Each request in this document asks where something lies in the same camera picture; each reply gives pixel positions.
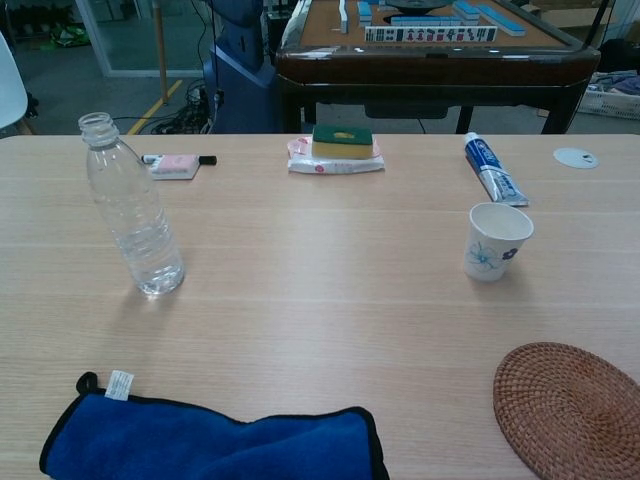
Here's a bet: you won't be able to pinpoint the blue microfiber cloth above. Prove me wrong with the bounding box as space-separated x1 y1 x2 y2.
38 371 391 480

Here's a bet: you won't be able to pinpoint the black bag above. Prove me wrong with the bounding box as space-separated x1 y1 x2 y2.
597 39 640 74

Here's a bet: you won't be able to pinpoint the face-up mahjong tile row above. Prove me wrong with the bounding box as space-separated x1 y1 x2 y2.
364 25 499 44

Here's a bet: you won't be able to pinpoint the wooden pole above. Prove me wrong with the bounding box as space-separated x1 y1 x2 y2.
153 0 169 105

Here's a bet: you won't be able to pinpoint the white plastic basket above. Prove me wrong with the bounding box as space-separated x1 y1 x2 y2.
575 84 640 121

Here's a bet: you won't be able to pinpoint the white pink wipes pack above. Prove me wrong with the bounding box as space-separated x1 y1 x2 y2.
286 136 387 176

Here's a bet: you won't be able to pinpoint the black floor cable tangle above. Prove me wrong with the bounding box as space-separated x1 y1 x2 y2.
112 77 217 135

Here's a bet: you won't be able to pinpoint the clear plastic water bottle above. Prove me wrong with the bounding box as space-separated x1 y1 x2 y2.
78 111 186 300

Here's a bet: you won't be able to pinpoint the flower print paper cup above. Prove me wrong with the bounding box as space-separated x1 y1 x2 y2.
463 202 535 283

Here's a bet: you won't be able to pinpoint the round woven rattan coaster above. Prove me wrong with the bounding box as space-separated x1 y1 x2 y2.
492 341 640 480

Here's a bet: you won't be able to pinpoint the green yellow sponge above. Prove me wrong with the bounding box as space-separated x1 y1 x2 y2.
311 124 375 161

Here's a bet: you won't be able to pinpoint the pink eraser block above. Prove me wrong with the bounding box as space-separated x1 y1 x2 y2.
149 154 201 181

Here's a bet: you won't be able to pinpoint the clothes pile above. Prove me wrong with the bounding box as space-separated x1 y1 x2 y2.
592 72 640 96

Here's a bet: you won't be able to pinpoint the white chair wooden legs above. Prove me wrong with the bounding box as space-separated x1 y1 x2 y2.
0 30 37 136

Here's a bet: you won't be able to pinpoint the blue white toothpaste tube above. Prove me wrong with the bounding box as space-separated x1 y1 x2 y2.
463 131 530 208

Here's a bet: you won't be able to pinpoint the blue chair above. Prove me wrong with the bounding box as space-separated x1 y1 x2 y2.
202 0 281 134

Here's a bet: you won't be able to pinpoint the green bag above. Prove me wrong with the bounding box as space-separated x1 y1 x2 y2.
42 24 91 51

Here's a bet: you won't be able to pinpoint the black marker pen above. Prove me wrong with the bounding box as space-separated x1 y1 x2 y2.
140 154 218 167

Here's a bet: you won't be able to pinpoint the dark wood mahjong table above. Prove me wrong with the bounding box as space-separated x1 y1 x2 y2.
274 0 602 135

